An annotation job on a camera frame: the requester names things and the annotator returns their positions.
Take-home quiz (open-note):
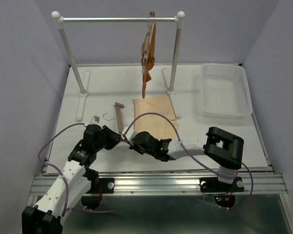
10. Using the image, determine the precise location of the beige underwear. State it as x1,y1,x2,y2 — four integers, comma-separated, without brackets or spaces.
133,94,179,139

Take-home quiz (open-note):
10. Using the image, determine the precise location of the wooden clip hanger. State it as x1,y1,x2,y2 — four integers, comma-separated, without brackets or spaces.
103,102,125,134

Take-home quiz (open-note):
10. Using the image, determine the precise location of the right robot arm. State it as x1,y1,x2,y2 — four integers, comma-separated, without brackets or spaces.
123,127,244,190

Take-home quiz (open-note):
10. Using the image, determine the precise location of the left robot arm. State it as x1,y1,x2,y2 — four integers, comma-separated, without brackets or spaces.
21,124,123,234

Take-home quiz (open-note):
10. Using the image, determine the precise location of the brown underwear on hanger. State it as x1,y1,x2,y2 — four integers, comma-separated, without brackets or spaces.
141,22,156,98

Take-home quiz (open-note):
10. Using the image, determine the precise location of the white clothes rack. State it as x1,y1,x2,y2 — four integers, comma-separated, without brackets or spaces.
51,11,185,121

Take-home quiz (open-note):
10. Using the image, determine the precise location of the white plastic basket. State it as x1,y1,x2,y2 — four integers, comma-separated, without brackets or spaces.
200,63,253,118

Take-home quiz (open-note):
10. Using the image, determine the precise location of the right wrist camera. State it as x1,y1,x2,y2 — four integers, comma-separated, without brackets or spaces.
122,126,137,145

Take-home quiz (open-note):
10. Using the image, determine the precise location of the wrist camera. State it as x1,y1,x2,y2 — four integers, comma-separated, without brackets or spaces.
84,116,100,126
122,126,137,145

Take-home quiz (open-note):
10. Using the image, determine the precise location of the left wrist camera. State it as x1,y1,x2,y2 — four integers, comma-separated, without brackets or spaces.
84,116,100,126

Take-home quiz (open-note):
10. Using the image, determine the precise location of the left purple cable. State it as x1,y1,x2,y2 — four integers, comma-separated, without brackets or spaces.
36,123,118,214

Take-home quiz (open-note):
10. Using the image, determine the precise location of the purple cable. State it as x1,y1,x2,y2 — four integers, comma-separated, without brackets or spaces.
123,112,254,212
36,123,118,214

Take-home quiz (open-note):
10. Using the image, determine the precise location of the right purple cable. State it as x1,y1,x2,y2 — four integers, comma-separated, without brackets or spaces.
123,112,254,212

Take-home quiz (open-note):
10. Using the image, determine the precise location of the aluminium mounting rail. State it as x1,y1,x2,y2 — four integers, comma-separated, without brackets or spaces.
31,170,290,195

